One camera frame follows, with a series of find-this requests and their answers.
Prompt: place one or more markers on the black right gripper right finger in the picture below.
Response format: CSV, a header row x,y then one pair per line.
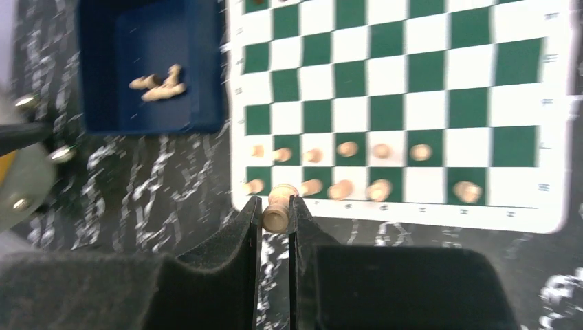
x,y
338,286

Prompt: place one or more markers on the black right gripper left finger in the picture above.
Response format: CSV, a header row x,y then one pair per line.
x,y
212,286

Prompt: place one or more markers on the light wooden chess piece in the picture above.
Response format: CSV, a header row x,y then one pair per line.
x,y
311,187
467,192
379,190
163,92
173,75
314,155
146,82

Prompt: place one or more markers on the light wooden pawn piece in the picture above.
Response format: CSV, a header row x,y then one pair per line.
x,y
381,151
347,149
282,155
420,152
257,150

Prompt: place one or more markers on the light wooden king piece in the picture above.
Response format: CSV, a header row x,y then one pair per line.
x,y
341,190

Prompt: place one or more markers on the green white chess board mat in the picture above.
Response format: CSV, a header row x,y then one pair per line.
x,y
487,84

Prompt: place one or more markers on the white orange cylindrical appliance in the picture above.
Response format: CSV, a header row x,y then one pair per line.
x,y
28,169

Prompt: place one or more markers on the dark blue tin box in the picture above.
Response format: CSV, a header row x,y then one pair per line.
x,y
120,41

